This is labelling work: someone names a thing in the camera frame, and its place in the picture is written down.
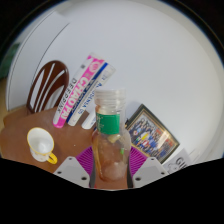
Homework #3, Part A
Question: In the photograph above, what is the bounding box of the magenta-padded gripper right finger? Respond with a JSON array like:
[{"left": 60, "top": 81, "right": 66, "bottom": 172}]
[{"left": 127, "top": 146, "right": 169, "bottom": 189}]

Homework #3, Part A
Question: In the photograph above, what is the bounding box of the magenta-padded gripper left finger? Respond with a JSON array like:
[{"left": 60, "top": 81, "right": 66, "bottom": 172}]
[{"left": 53, "top": 146, "right": 96, "bottom": 188}]

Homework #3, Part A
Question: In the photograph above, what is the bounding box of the clear green-labelled plastic bottle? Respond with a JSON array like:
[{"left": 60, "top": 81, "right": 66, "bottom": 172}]
[{"left": 90, "top": 87, "right": 133, "bottom": 183}]

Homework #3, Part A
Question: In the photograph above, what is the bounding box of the white printed paper bag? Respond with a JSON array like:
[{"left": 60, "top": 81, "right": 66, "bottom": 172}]
[{"left": 162, "top": 146, "right": 198, "bottom": 174}]

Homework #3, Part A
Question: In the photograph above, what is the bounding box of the framed group photo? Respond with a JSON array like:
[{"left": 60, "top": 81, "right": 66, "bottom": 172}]
[{"left": 124, "top": 103, "right": 181, "bottom": 164}]

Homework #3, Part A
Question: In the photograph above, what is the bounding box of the tall white blue-green tube box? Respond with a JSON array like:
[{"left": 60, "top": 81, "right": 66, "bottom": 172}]
[{"left": 67, "top": 62, "right": 117, "bottom": 127}]

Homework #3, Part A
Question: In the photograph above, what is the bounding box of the tall pink white tube box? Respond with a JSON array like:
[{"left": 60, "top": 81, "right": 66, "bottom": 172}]
[{"left": 52, "top": 54, "right": 106, "bottom": 129}]

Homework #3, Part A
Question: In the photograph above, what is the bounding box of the dark wooden chair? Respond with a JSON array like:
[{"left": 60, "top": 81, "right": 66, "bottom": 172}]
[{"left": 26, "top": 60, "right": 70, "bottom": 115}]

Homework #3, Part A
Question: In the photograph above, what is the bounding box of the white refrigerator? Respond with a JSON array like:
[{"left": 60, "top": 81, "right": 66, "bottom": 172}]
[{"left": 5, "top": 11, "right": 73, "bottom": 113}]

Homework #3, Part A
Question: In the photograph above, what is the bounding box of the white mug with yellow handle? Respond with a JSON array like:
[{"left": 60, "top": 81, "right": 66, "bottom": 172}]
[{"left": 26, "top": 126, "right": 59, "bottom": 165}]

